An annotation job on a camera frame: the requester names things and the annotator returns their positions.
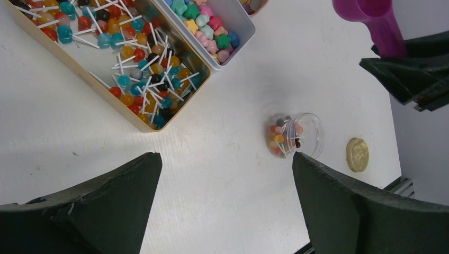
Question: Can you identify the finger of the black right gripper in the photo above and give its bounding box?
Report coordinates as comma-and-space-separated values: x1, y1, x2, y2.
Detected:
359, 54, 448, 105
371, 31, 448, 58

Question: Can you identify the yellow tin of lollipops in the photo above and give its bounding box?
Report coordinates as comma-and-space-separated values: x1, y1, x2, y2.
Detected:
5, 1, 211, 133

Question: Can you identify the pink tin of gummy candies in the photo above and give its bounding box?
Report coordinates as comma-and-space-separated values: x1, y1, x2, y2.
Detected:
239, 0, 268, 16

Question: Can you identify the purple plastic scoop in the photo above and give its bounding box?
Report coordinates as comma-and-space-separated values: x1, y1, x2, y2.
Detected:
332, 0, 408, 58

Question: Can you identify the clear plastic cup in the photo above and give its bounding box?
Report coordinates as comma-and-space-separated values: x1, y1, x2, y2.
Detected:
264, 113, 325, 159

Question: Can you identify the gold round lid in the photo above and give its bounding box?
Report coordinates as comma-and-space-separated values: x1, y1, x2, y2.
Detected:
346, 138, 370, 173

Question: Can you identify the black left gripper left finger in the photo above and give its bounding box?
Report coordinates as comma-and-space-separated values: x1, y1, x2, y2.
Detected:
1, 152, 163, 253

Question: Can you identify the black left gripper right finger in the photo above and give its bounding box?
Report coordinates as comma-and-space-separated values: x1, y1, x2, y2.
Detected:
292, 152, 448, 253

